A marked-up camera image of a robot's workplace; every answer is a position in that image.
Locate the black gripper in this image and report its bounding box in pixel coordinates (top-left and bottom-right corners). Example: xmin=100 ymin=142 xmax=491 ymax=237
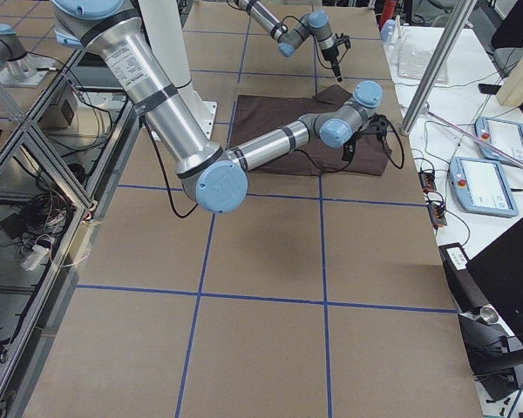
xmin=342 ymin=134 xmax=360 ymax=162
xmin=322 ymin=43 xmax=343 ymax=83

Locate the dark brown t-shirt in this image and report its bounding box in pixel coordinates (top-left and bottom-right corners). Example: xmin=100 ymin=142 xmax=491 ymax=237
xmin=233 ymin=84 xmax=393 ymax=177

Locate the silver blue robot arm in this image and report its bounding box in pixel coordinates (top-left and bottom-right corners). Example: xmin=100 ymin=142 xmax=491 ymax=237
xmin=228 ymin=0 xmax=350 ymax=83
xmin=53 ymin=1 xmax=383 ymax=213

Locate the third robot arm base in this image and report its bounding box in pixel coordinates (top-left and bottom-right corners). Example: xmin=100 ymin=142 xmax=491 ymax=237
xmin=0 ymin=24 xmax=55 ymax=87

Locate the clear plastic sheet folder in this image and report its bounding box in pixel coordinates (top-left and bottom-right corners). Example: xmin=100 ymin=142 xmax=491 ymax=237
xmin=384 ymin=26 xmax=444 ymax=86

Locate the orange circuit board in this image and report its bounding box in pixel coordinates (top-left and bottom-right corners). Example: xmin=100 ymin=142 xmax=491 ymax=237
xmin=418 ymin=170 xmax=437 ymax=192

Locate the reacher grabber stick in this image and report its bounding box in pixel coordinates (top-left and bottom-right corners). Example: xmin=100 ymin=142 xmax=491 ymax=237
xmin=422 ymin=106 xmax=523 ymax=170

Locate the near teach pendant tablet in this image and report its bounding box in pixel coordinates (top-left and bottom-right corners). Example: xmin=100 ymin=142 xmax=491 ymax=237
xmin=449 ymin=157 xmax=519 ymax=218

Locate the teach pendant tablet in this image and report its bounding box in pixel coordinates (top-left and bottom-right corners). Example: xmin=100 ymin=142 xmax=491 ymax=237
xmin=449 ymin=157 xmax=519 ymax=218
xmin=475 ymin=117 xmax=523 ymax=165

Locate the far teach pendant tablet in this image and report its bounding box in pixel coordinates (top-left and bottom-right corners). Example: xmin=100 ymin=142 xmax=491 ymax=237
xmin=475 ymin=117 xmax=523 ymax=165

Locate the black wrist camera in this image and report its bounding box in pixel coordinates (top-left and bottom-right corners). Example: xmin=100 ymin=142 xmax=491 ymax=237
xmin=364 ymin=114 xmax=389 ymax=141
xmin=335 ymin=33 xmax=351 ymax=50

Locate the aluminium frame post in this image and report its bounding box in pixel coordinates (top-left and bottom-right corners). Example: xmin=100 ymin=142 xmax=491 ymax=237
xmin=400 ymin=0 xmax=477 ymax=135

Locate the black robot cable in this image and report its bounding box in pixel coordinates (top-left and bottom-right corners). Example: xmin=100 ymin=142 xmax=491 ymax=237
xmin=141 ymin=117 xmax=200 ymax=219

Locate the aluminium frame rail structure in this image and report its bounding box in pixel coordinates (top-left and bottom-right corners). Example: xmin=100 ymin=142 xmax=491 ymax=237
xmin=0 ymin=51 xmax=137 ymax=417

